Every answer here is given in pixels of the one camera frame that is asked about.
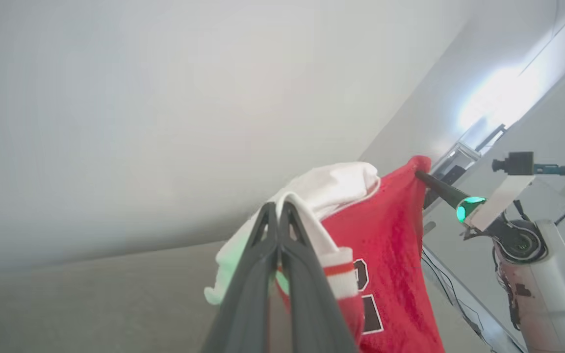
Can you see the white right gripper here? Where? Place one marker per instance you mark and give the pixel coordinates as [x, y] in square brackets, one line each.
[500, 198]

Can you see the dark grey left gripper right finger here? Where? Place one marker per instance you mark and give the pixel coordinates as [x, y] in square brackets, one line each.
[312, 304]

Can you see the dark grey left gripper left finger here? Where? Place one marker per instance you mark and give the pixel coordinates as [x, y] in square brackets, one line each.
[248, 294]

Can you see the red jersey with white trim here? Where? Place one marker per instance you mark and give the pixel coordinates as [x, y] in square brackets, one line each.
[390, 235]

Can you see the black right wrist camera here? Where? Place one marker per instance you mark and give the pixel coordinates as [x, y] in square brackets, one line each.
[517, 163]

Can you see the teal right camera connector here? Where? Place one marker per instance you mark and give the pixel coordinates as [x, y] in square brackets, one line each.
[551, 169]

